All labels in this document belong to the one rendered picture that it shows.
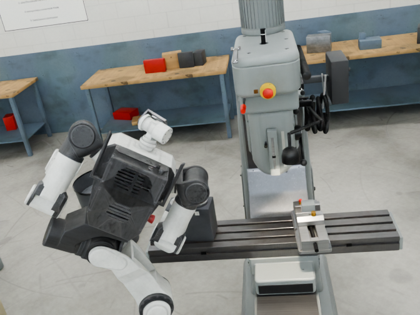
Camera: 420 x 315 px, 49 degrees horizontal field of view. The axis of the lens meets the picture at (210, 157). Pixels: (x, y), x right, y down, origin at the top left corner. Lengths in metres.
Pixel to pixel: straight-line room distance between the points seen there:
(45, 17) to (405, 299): 5.44
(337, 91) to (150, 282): 1.20
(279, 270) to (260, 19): 1.16
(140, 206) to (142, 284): 0.45
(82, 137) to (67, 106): 5.46
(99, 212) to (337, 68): 1.26
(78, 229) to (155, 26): 4.86
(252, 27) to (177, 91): 4.47
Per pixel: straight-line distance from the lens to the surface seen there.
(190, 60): 5.84
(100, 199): 1.58
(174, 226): 1.75
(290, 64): 1.78
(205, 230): 2.30
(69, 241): 1.78
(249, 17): 2.13
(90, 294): 3.80
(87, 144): 1.61
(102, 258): 1.79
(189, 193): 1.64
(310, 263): 2.32
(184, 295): 3.53
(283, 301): 2.26
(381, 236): 2.31
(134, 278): 1.89
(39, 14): 6.84
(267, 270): 2.28
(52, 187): 1.68
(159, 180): 1.52
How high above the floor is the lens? 2.32
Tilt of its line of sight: 25 degrees down
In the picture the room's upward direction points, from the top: 9 degrees counter-clockwise
